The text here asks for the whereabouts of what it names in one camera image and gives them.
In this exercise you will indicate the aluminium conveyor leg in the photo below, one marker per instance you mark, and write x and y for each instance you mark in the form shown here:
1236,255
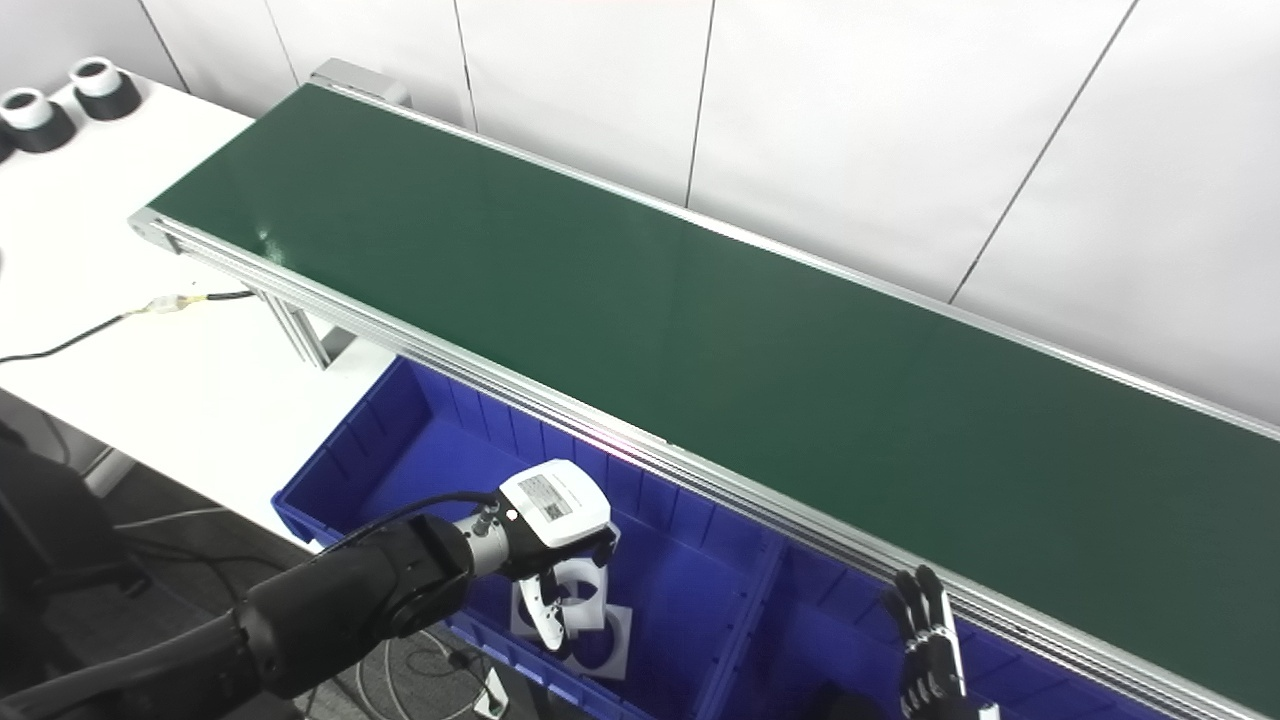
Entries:
300,330

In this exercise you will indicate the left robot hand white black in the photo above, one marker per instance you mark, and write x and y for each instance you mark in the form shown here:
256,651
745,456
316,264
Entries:
555,505

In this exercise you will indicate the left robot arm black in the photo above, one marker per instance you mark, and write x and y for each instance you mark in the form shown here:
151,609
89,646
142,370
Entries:
340,600

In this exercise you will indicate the white square part with hole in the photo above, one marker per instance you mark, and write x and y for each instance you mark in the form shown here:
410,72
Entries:
592,600
620,650

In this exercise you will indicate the green conveyor belt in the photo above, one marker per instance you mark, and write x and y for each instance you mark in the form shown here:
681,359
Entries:
500,385
700,350

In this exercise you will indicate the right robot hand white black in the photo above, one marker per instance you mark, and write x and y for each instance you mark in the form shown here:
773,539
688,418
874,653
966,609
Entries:
935,680

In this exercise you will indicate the grey conveyor motor housing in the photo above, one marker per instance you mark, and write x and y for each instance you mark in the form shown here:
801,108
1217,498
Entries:
365,80

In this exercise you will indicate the blue plastic bin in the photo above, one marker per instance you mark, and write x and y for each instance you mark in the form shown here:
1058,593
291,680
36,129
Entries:
420,450
800,640

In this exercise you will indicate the black white cup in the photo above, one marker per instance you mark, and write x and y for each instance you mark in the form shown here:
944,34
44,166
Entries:
105,90
35,120

